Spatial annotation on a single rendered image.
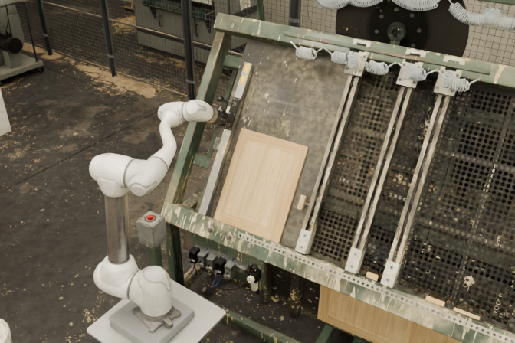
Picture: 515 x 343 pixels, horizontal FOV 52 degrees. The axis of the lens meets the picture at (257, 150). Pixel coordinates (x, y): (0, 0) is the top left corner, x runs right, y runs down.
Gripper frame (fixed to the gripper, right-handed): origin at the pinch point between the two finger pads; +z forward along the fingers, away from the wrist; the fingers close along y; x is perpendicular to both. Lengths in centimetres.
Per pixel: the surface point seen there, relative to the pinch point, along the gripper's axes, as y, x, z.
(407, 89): 42, -89, 14
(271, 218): -45, -37, 15
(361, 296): -67, -97, 12
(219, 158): -22.1, 5.5, 12.8
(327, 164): -7, -59, 13
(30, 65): 10, 446, 235
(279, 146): -4.9, -28.2, 15.0
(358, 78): 42, -63, 10
